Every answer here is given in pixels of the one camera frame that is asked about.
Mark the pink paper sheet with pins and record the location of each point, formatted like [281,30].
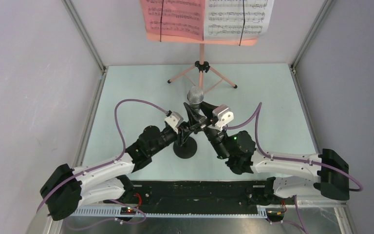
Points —
[180,18]

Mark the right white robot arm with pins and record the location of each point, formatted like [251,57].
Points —
[324,174]

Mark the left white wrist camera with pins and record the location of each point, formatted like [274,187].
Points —
[174,120]

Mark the aluminium frame post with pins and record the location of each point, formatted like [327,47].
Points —
[77,21]
[314,29]

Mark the white sheet music page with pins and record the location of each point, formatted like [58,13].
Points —
[235,20]

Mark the left aluminium frame post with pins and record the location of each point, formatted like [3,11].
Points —
[77,21]

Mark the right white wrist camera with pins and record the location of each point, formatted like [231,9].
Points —
[222,115]

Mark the pink music stand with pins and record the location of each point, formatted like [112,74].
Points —
[201,64]

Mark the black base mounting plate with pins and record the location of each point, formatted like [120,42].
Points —
[193,197]

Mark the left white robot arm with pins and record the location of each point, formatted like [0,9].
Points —
[68,188]

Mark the right aluminium frame post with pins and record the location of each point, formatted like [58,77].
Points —
[314,29]

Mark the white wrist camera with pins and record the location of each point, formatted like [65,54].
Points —
[222,115]
[174,120]

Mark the grey metal microphone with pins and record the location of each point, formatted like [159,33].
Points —
[195,97]

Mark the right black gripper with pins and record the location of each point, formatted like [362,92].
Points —
[207,110]

